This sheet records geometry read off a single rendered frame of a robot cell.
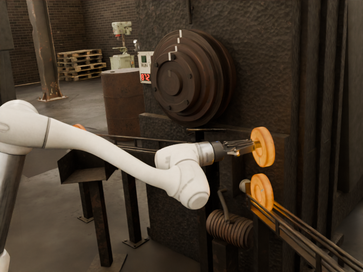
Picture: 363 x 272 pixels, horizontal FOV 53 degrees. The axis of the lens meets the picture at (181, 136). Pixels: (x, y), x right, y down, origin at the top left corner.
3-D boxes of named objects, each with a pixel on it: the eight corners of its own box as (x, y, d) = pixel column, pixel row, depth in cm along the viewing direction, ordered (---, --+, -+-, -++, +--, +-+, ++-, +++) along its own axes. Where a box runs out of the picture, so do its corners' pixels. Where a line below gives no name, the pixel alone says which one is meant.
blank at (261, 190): (263, 215, 149) (256, 216, 148) (254, 178, 155) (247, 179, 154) (277, 207, 135) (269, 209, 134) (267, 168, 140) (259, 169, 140)
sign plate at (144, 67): (142, 82, 217) (140, 51, 212) (174, 84, 200) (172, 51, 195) (140, 82, 216) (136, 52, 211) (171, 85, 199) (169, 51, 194)
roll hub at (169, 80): (160, 107, 185) (155, 51, 177) (202, 113, 167) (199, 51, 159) (152, 109, 181) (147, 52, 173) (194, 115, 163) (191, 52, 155)
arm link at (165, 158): (192, 158, 141) (202, 179, 130) (153, 165, 138) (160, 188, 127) (192, 135, 135) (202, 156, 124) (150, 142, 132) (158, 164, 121)
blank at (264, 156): (255, 124, 146) (248, 126, 145) (273, 128, 131) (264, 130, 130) (260, 161, 148) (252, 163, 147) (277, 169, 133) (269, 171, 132)
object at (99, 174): (89, 253, 233) (72, 148, 213) (128, 254, 230) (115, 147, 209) (76, 274, 214) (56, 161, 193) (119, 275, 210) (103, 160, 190)
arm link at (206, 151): (201, 170, 131) (216, 167, 132) (198, 147, 128) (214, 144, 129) (194, 162, 139) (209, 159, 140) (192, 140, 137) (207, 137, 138)
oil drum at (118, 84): (132, 127, 536) (126, 66, 510) (160, 133, 497) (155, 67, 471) (99, 137, 494) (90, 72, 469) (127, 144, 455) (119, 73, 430)
